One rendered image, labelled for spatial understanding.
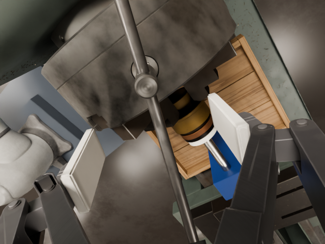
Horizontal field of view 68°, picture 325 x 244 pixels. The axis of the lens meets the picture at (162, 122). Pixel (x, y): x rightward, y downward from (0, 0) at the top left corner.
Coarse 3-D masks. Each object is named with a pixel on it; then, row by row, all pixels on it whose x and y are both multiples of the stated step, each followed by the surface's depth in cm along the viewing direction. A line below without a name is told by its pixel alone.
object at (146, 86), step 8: (136, 72) 25; (144, 72) 22; (152, 72) 23; (136, 80) 21; (144, 80) 21; (152, 80) 21; (136, 88) 21; (144, 88) 21; (152, 88) 21; (144, 96) 22; (152, 96) 22
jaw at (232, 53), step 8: (224, 48) 39; (232, 48) 39; (216, 56) 40; (224, 56) 40; (232, 56) 40; (208, 64) 41; (216, 64) 41; (200, 72) 42; (208, 72) 42; (216, 72) 43; (192, 80) 43; (200, 80) 43; (208, 80) 42; (192, 88) 44; (200, 88) 43; (208, 88) 46; (192, 96) 44; (200, 96) 44
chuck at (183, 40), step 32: (192, 0) 30; (160, 32) 28; (192, 32) 30; (224, 32) 33; (96, 64) 29; (128, 64) 29; (160, 64) 29; (192, 64) 30; (64, 96) 37; (96, 96) 32; (128, 96) 31; (160, 96) 31; (96, 128) 38
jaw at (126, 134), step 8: (160, 104) 42; (168, 104) 43; (144, 112) 40; (168, 112) 43; (176, 112) 44; (96, 120) 37; (104, 120) 36; (136, 120) 38; (144, 120) 39; (168, 120) 43; (176, 120) 44; (104, 128) 38; (120, 128) 38; (128, 128) 37; (136, 128) 38; (144, 128) 39; (152, 128) 42; (120, 136) 40; (128, 136) 38; (136, 136) 38
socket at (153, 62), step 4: (148, 56) 29; (148, 60) 29; (152, 60) 29; (132, 64) 29; (152, 64) 29; (156, 64) 29; (132, 68) 29; (156, 68) 29; (132, 72) 29; (156, 72) 30
